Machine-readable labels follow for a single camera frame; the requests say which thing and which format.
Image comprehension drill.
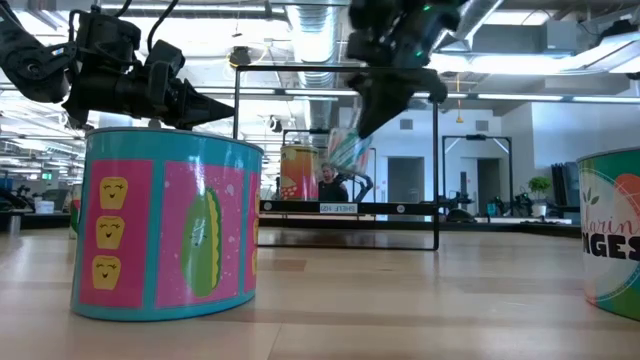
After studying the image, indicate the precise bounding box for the teal sliced carrots can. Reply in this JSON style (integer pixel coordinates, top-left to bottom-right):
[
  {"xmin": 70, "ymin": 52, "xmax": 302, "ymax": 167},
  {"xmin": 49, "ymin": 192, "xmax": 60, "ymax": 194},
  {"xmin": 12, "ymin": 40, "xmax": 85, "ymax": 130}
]
[{"xmin": 326, "ymin": 126, "xmax": 375, "ymax": 177}]

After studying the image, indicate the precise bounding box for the black ceiling lamp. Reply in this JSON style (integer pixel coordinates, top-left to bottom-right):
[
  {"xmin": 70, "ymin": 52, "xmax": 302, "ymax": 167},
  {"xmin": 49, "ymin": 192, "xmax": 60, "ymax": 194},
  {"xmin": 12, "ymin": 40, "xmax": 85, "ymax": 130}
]
[{"xmin": 229, "ymin": 45, "xmax": 253, "ymax": 68}]

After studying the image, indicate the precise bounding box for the black metal rack frame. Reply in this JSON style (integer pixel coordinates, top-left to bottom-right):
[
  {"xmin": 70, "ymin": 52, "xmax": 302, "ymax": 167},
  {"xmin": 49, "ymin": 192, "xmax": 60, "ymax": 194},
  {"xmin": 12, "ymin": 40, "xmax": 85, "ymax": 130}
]
[{"xmin": 442, "ymin": 133, "xmax": 513, "ymax": 221}]

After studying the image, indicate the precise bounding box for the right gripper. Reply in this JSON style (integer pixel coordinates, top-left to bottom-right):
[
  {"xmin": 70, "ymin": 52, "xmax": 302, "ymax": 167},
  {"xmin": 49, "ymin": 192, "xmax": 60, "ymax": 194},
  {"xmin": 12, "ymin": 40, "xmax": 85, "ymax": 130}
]
[{"xmin": 347, "ymin": 0, "xmax": 449, "ymax": 140}]

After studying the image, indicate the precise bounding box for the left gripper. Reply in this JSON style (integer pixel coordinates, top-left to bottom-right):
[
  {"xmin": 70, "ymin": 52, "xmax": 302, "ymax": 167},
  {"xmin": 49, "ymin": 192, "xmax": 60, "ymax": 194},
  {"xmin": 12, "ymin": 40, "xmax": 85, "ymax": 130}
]
[{"xmin": 130, "ymin": 39, "xmax": 235, "ymax": 131}]

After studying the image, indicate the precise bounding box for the silver ceiling air duct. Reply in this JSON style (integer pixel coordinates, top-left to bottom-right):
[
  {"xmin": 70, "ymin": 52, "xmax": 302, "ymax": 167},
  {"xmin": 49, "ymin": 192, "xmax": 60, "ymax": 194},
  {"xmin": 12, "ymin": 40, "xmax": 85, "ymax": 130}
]
[{"xmin": 285, "ymin": 0, "xmax": 346, "ymax": 132}]

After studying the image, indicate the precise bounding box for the grey can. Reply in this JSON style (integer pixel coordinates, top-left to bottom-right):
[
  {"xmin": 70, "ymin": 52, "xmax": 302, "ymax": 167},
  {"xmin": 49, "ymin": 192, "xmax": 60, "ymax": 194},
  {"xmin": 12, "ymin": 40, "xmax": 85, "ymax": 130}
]
[{"xmin": 69, "ymin": 126, "xmax": 265, "ymax": 323}]

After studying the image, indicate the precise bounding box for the potted green plant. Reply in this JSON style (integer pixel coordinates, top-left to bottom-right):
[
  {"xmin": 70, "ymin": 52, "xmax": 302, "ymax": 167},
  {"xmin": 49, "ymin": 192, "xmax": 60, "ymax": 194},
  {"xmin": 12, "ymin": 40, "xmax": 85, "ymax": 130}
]
[{"xmin": 527, "ymin": 174, "xmax": 552, "ymax": 218}]

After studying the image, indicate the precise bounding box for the black aluminium table frame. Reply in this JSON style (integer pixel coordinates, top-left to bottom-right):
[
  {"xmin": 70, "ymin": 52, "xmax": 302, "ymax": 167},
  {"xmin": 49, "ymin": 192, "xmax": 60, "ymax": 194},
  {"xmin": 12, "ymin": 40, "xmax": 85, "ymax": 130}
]
[{"xmin": 0, "ymin": 212, "xmax": 584, "ymax": 240}]

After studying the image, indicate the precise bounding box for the tall orange labelled can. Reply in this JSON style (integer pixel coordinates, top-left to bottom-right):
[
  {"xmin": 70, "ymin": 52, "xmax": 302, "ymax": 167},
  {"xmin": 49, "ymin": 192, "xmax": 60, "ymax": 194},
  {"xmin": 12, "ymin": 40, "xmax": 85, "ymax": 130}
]
[{"xmin": 278, "ymin": 143, "xmax": 320, "ymax": 202}]

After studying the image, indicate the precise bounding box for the mandarin oranges can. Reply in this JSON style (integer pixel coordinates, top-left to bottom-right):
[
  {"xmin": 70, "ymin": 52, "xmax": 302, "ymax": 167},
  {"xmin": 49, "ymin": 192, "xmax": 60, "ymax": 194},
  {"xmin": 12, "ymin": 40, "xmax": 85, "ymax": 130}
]
[{"xmin": 576, "ymin": 146, "xmax": 640, "ymax": 323}]

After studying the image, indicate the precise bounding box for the white shelf label sticker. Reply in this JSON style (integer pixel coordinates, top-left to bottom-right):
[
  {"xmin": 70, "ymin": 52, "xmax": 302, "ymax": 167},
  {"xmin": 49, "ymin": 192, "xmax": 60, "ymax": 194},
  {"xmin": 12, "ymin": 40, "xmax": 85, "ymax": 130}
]
[{"xmin": 318, "ymin": 202, "xmax": 360, "ymax": 215}]

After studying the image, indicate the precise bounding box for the person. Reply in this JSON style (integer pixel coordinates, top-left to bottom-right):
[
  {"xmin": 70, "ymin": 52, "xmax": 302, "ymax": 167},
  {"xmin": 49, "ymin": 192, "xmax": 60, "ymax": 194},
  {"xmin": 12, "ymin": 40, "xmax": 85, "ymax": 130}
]
[{"xmin": 317, "ymin": 161, "xmax": 350, "ymax": 203}]

